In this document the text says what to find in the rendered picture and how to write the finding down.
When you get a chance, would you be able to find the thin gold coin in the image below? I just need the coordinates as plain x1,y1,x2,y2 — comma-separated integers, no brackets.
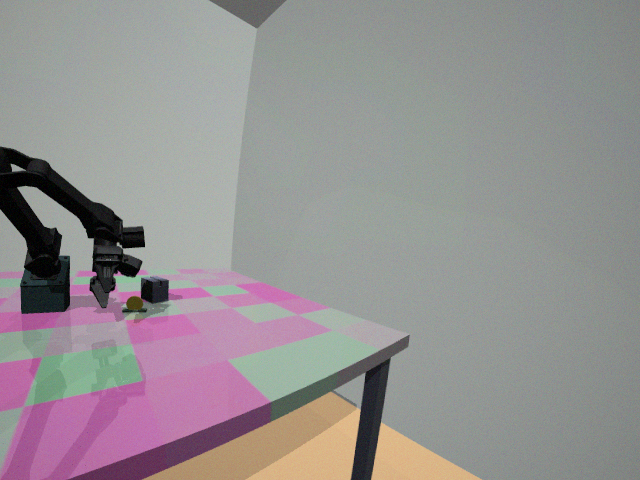
126,296,144,310

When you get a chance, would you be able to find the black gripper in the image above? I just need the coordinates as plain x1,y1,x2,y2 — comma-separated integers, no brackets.
89,242,123,308

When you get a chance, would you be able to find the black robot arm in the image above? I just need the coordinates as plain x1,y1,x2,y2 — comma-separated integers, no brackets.
0,146,145,281

